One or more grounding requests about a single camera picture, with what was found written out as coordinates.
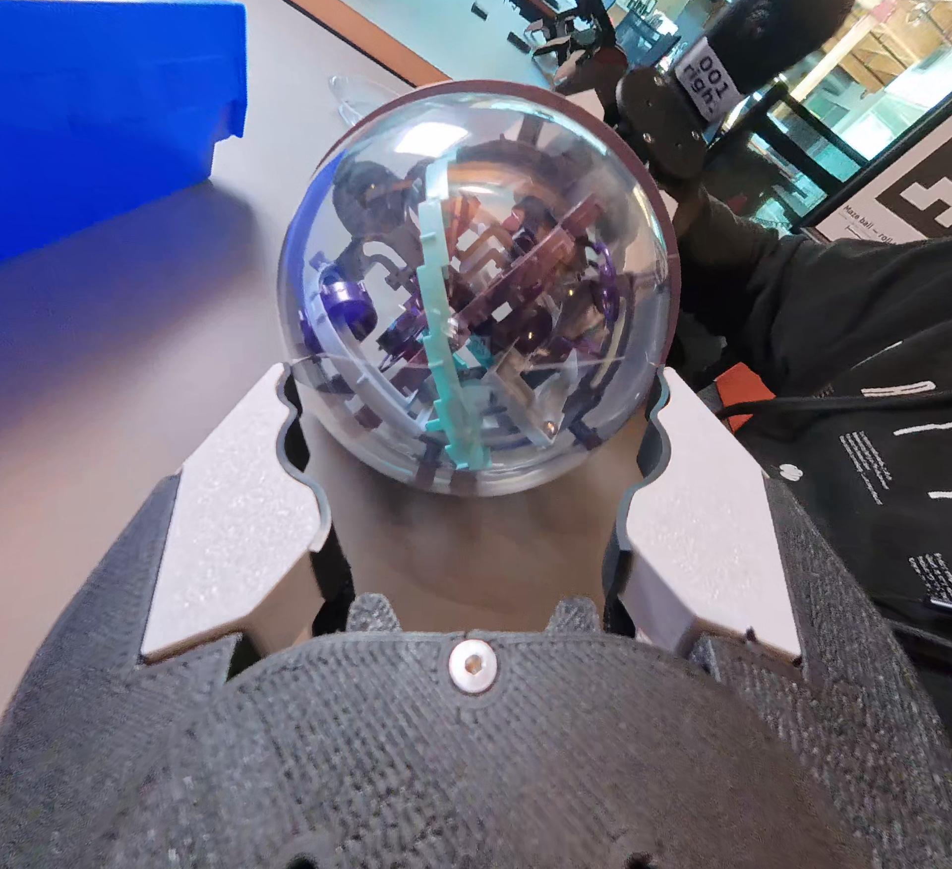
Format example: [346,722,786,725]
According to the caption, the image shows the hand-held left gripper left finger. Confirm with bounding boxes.
[139,363,354,664]

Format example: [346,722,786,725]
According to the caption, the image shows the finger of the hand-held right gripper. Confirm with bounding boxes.
[565,89,620,133]

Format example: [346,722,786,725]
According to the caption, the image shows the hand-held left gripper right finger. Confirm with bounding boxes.
[602,367,804,665]

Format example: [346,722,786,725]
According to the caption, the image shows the clear plastic maze ball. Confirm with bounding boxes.
[277,79,681,498]

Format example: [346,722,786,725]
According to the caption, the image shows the black and tan gripper tool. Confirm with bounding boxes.
[524,0,630,93]

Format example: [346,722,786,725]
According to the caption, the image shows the black mesh office chair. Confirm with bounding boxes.
[707,84,871,232]

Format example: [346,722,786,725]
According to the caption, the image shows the orange plastic bin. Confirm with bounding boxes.
[714,363,776,433]

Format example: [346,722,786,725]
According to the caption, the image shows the framed black-white marker sign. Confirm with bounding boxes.
[807,132,952,247]

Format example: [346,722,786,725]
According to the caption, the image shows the blue plastic bin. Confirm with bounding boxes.
[0,0,248,265]

